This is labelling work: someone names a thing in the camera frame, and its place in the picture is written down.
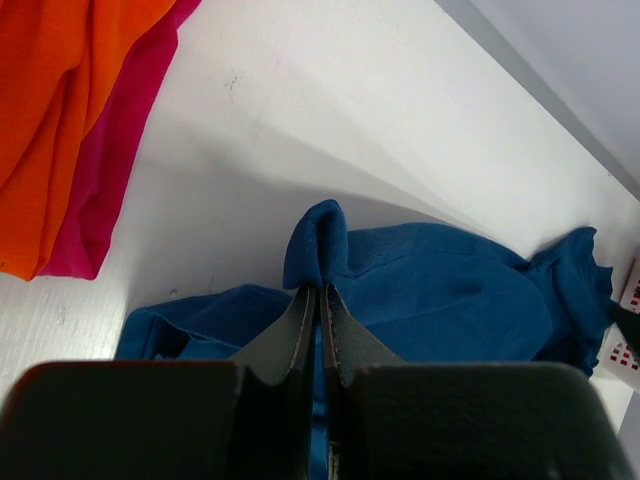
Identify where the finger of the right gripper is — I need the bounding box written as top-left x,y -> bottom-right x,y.
607,302 -> 639,363

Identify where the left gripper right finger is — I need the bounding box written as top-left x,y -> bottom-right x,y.
319,285 -> 634,479

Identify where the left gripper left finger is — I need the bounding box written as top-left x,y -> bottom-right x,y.
1,287 -> 316,479

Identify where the blue t shirt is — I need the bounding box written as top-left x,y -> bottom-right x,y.
114,198 -> 615,480

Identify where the white plastic basket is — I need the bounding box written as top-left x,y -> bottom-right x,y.
600,256 -> 639,392

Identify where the pink folded t shirt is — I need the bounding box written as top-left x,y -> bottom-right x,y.
39,0 -> 200,280

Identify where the orange folded t shirt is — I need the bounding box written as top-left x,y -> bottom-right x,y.
1,1 -> 173,281

